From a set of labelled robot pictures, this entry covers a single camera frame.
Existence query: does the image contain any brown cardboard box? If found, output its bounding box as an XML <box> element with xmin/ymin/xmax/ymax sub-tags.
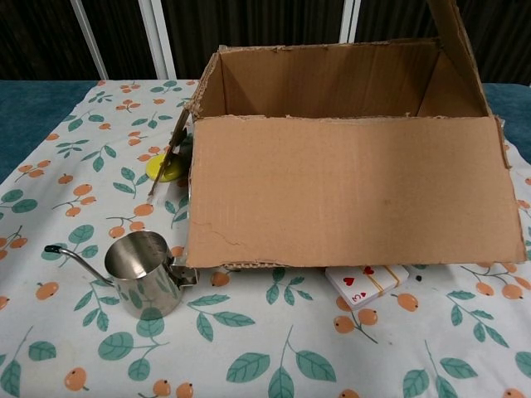
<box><xmin>147</xmin><ymin>0</ymin><xmax>528</xmax><ymax>270</ymax></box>

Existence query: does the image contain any playing card deck with bands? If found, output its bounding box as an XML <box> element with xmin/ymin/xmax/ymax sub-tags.
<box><xmin>324</xmin><ymin>265</ymin><xmax>412</xmax><ymax>311</ymax></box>

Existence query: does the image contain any floral print tablecloth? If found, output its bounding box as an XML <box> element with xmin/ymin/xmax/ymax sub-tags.
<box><xmin>0</xmin><ymin>78</ymin><xmax>531</xmax><ymax>398</ymax></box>

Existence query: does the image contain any stainless steel long-spout pitcher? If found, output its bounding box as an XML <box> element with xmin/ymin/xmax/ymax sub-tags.
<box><xmin>44</xmin><ymin>231</ymin><xmax>201</xmax><ymax>321</ymax></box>

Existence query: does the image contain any yellow plastic ring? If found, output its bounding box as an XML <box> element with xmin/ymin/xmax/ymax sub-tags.
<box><xmin>144</xmin><ymin>155</ymin><xmax>188</xmax><ymax>183</ymax></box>

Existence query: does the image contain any wide white frame post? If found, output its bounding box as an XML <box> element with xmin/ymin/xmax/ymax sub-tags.
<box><xmin>139</xmin><ymin>0</ymin><xmax>176</xmax><ymax>80</ymax></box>

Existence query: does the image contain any white double frame post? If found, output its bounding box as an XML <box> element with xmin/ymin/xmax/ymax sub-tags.
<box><xmin>338</xmin><ymin>0</ymin><xmax>362</xmax><ymax>46</ymax></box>

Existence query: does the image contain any thin white frame post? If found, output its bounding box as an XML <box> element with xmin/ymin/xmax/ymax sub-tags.
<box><xmin>68</xmin><ymin>0</ymin><xmax>110</xmax><ymax>80</ymax></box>

